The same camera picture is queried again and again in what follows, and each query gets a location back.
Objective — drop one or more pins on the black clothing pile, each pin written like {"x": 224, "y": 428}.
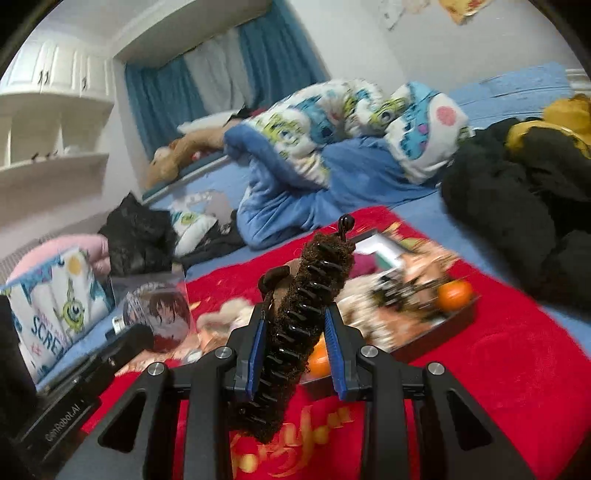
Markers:
{"x": 517, "y": 221}

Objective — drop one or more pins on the magenta plush toy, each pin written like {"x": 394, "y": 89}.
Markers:
{"x": 365, "y": 263}

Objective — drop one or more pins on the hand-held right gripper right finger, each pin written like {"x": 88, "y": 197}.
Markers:
{"x": 333, "y": 360}

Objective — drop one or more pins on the grey furry hair claw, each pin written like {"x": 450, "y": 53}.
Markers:
{"x": 226, "y": 316}

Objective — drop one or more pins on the blue bed sheet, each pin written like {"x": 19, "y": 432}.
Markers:
{"x": 508, "y": 87}

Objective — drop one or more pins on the cartoon printed pillow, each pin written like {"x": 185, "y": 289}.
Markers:
{"x": 55, "y": 304}

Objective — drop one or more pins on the copper triangular packet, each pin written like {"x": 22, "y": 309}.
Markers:
{"x": 425, "y": 263}

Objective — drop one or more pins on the white wall cabinet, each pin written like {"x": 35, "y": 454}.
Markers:
{"x": 51, "y": 69}

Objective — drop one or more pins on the metal bed rail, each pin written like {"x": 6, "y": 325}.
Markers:
{"x": 184, "y": 177}

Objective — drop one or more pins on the white wall shelf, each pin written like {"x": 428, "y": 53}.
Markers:
{"x": 46, "y": 152}

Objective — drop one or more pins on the black puffer jacket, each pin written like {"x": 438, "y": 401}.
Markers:
{"x": 138, "y": 235}

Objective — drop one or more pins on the orange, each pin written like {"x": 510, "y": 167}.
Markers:
{"x": 318, "y": 362}
{"x": 455, "y": 295}

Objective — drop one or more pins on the white pillow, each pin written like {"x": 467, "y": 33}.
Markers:
{"x": 207, "y": 122}

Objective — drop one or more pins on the pink quilt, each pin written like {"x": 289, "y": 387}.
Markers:
{"x": 60, "y": 249}

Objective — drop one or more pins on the round badge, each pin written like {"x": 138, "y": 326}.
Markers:
{"x": 157, "y": 314}

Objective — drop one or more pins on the red printed blanket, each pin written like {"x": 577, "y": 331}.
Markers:
{"x": 485, "y": 369}

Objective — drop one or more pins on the small cartoon cushion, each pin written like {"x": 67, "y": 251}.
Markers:
{"x": 191, "y": 233}

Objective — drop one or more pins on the yellow cloth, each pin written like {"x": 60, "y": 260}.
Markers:
{"x": 563, "y": 115}

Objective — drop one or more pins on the black shallow box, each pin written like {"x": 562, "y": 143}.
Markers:
{"x": 415, "y": 344}

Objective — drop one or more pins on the brown plush toy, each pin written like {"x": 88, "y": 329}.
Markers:
{"x": 180, "y": 157}

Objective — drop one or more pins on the cartoon printed blue quilt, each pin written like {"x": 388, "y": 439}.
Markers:
{"x": 323, "y": 152}

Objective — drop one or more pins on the dark cloth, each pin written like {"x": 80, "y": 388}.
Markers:
{"x": 224, "y": 237}

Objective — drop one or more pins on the brown furry hair clip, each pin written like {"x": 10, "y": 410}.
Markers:
{"x": 300, "y": 300}

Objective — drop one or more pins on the blue curtain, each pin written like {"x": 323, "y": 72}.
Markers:
{"x": 272, "y": 60}

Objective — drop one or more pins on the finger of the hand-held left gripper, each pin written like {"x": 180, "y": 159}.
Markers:
{"x": 134, "y": 344}

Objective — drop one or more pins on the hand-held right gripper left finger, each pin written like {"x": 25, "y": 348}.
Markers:
{"x": 256, "y": 360}

